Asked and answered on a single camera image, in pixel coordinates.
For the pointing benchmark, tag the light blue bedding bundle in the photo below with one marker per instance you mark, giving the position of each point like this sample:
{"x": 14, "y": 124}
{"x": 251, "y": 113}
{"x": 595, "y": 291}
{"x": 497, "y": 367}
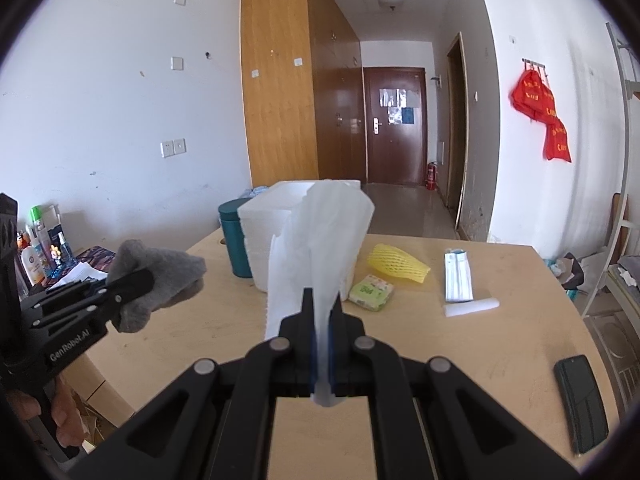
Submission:
{"x": 255, "y": 195}

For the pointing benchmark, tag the red cloth bag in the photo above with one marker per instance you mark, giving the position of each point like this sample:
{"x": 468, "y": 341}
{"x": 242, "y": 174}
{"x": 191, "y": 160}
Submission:
{"x": 557, "y": 142}
{"x": 532, "y": 97}

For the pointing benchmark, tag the white wall switch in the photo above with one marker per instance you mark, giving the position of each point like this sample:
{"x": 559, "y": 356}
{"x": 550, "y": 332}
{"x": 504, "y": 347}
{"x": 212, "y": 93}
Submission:
{"x": 176, "y": 63}

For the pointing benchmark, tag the white paper sheet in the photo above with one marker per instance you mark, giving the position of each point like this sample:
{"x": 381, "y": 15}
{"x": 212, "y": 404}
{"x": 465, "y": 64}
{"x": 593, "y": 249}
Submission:
{"x": 80, "y": 275}

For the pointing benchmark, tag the white door notice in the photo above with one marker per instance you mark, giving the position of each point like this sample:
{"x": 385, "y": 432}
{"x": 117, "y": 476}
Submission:
{"x": 387, "y": 97}

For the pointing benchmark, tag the wooden wardrobe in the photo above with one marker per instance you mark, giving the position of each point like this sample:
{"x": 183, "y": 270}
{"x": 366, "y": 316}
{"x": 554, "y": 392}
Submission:
{"x": 280, "y": 110}

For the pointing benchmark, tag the blue liquid bottle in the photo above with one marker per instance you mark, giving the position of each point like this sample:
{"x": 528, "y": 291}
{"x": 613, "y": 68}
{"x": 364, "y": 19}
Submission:
{"x": 62, "y": 257}

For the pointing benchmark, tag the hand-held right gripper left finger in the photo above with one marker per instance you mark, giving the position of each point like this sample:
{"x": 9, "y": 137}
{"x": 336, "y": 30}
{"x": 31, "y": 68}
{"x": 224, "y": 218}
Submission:
{"x": 307, "y": 355}

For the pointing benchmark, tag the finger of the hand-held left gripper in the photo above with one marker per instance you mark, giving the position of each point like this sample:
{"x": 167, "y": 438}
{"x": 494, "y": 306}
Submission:
{"x": 130, "y": 285}

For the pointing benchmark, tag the white lotion bottle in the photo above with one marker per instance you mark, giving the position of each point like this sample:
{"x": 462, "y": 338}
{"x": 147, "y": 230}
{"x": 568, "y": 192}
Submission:
{"x": 33, "y": 265}

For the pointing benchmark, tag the wooden planks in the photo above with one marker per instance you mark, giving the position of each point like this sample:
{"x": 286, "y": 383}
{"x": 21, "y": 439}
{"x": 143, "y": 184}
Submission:
{"x": 619, "y": 220}

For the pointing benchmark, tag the green tissue packet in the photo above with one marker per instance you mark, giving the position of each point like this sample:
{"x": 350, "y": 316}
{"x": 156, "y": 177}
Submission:
{"x": 371, "y": 292}

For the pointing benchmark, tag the white face mask packet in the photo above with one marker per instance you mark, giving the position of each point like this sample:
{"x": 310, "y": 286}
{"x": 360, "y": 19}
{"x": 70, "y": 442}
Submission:
{"x": 457, "y": 275}

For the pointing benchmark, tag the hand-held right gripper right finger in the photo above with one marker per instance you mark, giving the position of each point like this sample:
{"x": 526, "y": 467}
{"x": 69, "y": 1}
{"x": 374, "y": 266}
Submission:
{"x": 345, "y": 352}

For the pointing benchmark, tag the white double wall socket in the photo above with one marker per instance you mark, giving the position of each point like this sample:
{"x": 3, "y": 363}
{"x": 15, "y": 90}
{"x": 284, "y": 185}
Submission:
{"x": 173, "y": 148}

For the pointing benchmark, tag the green cap spray can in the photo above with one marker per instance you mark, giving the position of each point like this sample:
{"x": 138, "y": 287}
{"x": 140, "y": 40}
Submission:
{"x": 37, "y": 222}

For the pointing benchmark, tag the metal wall hook rack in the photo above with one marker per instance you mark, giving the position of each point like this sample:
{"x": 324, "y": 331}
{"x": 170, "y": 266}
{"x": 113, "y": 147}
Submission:
{"x": 534, "y": 63}

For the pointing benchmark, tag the dark brown door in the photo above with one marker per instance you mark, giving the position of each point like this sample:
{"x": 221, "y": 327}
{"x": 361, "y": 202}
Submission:
{"x": 395, "y": 155}

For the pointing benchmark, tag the dark patterned cloth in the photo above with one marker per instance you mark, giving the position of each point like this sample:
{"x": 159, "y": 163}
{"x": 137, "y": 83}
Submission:
{"x": 97, "y": 257}

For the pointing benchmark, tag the teal cylindrical bottle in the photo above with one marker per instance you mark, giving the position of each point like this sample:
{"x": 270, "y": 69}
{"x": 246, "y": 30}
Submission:
{"x": 232, "y": 240}

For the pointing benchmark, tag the grey cloth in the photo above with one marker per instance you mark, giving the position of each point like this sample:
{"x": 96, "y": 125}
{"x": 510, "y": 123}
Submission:
{"x": 167, "y": 265}

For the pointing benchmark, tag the white paper roll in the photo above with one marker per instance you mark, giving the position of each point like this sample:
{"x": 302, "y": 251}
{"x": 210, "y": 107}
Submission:
{"x": 472, "y": 307}

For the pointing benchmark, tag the white foam box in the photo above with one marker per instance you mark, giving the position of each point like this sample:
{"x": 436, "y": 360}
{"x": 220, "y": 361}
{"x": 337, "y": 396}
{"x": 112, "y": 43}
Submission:
{"x": 260, "y": 240}

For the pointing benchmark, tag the round ceiling lamp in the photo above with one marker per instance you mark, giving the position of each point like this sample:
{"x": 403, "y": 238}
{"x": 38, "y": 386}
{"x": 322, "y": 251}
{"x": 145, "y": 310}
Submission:
{"x": 391, "y": 0}

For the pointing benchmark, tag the yellow foam net sleeve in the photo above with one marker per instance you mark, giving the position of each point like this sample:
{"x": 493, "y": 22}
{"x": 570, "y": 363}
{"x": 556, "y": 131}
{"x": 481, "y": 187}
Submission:
{"x": 395, "y": 262}

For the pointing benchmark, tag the red fire extinguisher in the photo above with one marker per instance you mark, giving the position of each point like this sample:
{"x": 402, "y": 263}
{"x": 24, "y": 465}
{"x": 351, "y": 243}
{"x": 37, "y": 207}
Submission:
{"x": 431, "y": 177}

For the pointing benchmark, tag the blue door notice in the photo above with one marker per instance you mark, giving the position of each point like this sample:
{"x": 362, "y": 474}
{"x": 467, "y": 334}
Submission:
{"x": 407, "y": 116}

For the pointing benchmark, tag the person's left hand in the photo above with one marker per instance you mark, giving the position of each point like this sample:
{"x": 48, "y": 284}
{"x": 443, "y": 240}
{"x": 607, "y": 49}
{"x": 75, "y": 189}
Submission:
{"x": 67, "y": 410}

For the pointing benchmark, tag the black phone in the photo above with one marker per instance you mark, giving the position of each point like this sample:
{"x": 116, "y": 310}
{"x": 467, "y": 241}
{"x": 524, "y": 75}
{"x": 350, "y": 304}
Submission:
{"x": 582, "y": 405}

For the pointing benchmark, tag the wooden doorway frame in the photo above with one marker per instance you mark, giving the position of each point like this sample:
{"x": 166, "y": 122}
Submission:
{"x": 457, "y": 135}

